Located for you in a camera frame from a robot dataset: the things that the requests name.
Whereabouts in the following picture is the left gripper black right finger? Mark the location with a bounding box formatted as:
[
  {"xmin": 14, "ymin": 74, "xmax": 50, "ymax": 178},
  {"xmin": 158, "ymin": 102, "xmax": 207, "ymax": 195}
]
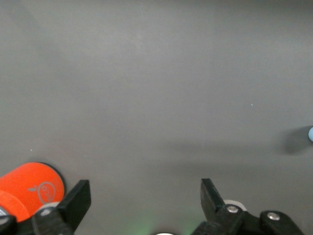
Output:
[{"xmin": 190, "ymin": 178, "xmax": 247, "ymax": 235}]

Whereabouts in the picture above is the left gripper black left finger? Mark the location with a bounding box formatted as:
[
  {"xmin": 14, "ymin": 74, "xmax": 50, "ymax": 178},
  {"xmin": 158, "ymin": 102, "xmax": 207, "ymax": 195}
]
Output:
[{"xmin": 31, "ymin": 180, "xmax": 91, "ymax": 235}]

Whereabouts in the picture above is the orange drink can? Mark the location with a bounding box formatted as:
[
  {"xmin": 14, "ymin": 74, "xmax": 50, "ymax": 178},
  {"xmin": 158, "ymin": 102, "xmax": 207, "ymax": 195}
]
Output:
[{"xmin": 0, "ymin": 162, "xmax": 66, "ymax": 222}]

